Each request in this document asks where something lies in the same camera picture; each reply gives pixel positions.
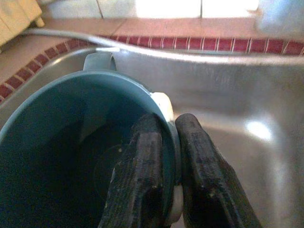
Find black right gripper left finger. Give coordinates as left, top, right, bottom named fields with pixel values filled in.
left=98, top=113, right=167, bottom=228

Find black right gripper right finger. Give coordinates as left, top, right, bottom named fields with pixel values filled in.
left=174, top=113, right=262, bottom=228

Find teal mug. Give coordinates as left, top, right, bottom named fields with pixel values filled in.
left=0, top=52, right=185, bottom=228

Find steel sink basin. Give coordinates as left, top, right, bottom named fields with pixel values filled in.
left=0, top=46, right=304, bottom=228

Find clear plastic mug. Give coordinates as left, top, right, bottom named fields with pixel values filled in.
left=254, top=0, right=304, bottom=33

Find beige water ioniser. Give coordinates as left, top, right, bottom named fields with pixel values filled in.
left=0, top=0, right=45, bottom=47

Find grey hose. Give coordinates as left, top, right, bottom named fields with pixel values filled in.
left=22, top=28, right=304, bottom=67

